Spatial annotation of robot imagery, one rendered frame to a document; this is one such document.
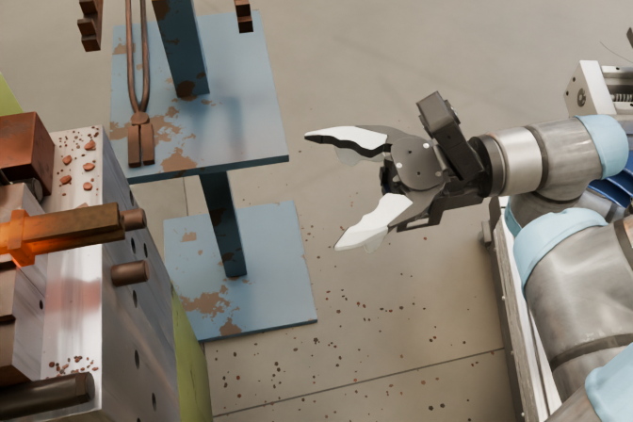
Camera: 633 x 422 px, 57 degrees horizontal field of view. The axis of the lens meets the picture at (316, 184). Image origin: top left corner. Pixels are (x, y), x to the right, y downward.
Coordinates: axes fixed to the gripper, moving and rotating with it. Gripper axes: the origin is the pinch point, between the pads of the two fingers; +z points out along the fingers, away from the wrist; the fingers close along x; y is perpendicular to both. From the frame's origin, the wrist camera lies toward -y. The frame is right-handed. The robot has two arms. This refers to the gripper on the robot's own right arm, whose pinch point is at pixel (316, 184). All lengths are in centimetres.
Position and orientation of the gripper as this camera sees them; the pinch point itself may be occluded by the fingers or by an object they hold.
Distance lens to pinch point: 61.4
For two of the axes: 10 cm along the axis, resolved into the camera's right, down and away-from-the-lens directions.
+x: -2.1, -7.9, 5.8
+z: -9.8, 1.7, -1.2
